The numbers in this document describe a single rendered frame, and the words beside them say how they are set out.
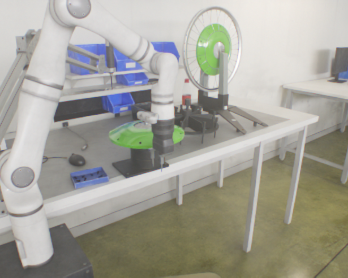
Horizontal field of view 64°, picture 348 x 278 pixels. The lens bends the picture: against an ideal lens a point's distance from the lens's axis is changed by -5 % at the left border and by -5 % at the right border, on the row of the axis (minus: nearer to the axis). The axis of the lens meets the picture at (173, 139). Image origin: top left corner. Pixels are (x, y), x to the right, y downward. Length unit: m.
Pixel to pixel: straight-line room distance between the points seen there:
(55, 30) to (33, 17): 1.14
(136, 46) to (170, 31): 1.53
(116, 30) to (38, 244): 0.60
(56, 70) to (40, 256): 0.50
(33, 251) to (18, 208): 0.14
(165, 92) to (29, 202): 0.49
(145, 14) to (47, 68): 1.55
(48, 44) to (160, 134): 0.42
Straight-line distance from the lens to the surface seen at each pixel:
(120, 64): 1.88
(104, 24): 0.76
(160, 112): 0.91
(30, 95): 0.73
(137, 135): 1.11
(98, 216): 2.41
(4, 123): 1.05
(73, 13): 0.73
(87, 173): 1.22
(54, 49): 0.77
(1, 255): 1.01
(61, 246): 0.97
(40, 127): 0.74
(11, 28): 1.90
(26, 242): 0.88
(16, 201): 0.83
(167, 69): 0.87
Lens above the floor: 1.45
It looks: 20 degrees down
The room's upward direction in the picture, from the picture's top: straight up
